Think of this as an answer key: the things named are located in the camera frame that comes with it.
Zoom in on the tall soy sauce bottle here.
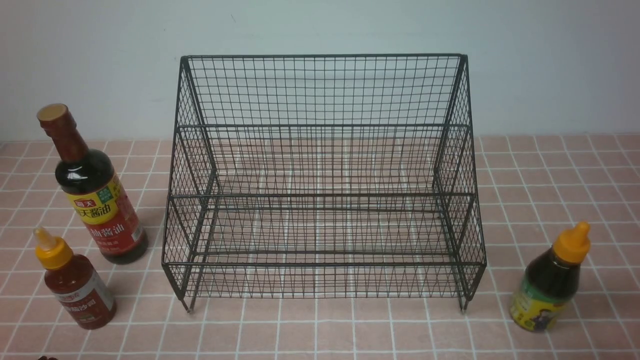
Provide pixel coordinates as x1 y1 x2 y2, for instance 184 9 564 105
36 104 149 265

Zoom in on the dark green-label sauce bottle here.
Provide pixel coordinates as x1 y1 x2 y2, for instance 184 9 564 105
509 221 591 333

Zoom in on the small red chili sauce bottle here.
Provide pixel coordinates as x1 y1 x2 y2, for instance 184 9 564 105
33 227 117 330

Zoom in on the black wire mesh shelf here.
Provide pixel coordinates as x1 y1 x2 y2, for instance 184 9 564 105
161 53 488 312

